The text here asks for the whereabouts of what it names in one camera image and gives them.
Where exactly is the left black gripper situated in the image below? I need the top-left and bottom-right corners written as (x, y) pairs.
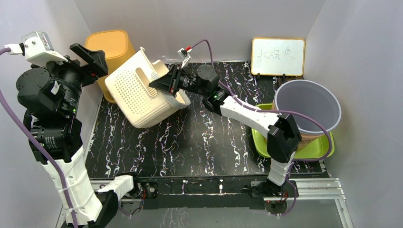
top-left (32, 44), bottom-right (106, 115)

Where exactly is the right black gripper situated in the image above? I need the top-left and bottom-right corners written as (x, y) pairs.
top-left (149, 65), bottom-right (208, 97)

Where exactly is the orange mesh basket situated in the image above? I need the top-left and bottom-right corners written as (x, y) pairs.
top-left (84, 29), bottom-right (136, 104)

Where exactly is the cream perforated basket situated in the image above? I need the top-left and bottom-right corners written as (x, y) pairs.
top-left (105, 47), bottom-right (191, 128)

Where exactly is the grey and tan bucket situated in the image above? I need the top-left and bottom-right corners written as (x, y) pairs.
top-left (272, 80), bottom-right (342, 132)

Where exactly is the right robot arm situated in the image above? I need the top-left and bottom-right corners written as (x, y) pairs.
top-left (149, 65), bottom-right (302, 197)

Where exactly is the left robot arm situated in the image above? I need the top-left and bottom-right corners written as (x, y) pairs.
top-left (16, 41), bottom-right (142, 228)

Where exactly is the small whiteboard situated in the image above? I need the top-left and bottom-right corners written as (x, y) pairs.
top-left (250, 38), bottom-right (305, 76)

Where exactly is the orange paper bucket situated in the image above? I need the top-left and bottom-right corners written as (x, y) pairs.
top-left (296, 132), bottom-right (327, 151)

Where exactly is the green plastic tray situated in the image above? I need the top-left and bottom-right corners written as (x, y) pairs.
top-left (251, 103), bottom-right (336, 160)

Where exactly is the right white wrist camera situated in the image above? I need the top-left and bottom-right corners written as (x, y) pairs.
top-left (177, 47), bottom-right (192, 68)

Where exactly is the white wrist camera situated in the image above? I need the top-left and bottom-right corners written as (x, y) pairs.
top-left (4, 31), bottom-right (68, 67)
top-left (177, 47), bottom-right (192, 68)

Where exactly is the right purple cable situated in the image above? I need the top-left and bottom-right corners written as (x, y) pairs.
top-left (185, 39), bottom-right (335, 218)

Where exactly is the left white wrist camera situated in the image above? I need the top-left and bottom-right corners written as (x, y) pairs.
top-left (4, 31), bottom-right (68, 67)

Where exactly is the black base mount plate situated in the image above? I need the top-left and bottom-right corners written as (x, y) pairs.
top-left (123, 174), bottom-right (299, 209)

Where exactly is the aluminium rail frame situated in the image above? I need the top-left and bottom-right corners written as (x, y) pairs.
top-left (55, 178), bottom-right (355, 228)

